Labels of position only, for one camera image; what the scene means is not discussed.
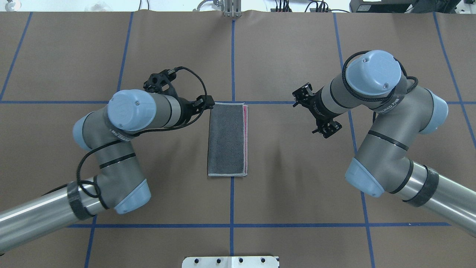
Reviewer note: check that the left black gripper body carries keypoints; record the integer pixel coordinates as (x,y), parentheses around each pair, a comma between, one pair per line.
(185,108)

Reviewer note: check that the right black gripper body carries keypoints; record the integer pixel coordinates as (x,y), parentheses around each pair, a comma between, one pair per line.
(315,104)

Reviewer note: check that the pink and grey towel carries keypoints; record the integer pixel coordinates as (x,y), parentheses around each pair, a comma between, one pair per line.
(228,140)

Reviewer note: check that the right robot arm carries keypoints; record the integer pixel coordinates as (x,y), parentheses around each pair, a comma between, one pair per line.
(402,110)

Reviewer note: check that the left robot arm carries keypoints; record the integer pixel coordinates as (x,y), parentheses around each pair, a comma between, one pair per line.
(109,175)

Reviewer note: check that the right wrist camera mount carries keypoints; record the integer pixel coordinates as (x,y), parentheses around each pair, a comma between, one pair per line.
(327,127)

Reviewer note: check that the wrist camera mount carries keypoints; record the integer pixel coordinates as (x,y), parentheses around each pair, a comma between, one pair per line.
(327,127)
(160,83)

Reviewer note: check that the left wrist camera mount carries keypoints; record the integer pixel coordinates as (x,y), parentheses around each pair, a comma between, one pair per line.
(160,83)

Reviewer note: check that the aluminium frame post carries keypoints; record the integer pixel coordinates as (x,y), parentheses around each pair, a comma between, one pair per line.
(232,8)

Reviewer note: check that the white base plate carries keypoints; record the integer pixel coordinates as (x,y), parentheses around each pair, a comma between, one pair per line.
(231,262)

